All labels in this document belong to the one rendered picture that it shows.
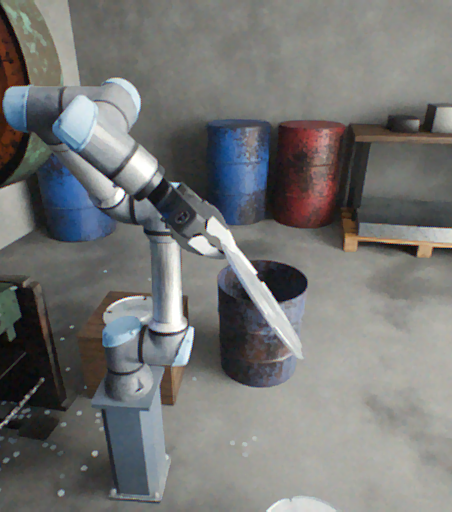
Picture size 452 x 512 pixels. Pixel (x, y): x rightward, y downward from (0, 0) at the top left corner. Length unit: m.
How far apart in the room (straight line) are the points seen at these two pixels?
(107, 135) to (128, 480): 1.22
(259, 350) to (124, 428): 0.72
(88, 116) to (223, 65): 3.69
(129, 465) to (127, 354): 0.45
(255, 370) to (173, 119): 3.14
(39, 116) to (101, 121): 0.16
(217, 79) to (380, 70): 1.48
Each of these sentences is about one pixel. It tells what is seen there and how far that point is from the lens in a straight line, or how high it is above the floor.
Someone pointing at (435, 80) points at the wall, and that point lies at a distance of 4.33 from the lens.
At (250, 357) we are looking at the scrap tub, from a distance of 1.87.
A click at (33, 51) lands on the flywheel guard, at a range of 1.52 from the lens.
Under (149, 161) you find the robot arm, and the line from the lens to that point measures 0.67.
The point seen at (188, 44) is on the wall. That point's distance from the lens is 4.39.
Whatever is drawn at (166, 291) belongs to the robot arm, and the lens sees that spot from 1.12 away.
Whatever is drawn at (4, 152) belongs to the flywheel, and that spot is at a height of 1.09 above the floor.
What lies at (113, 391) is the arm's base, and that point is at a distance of 1.32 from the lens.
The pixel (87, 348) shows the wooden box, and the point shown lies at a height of 0.29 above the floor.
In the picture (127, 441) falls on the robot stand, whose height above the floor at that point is 0.29.
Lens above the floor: 1.37
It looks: 27 degrees down
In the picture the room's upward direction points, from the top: straight up
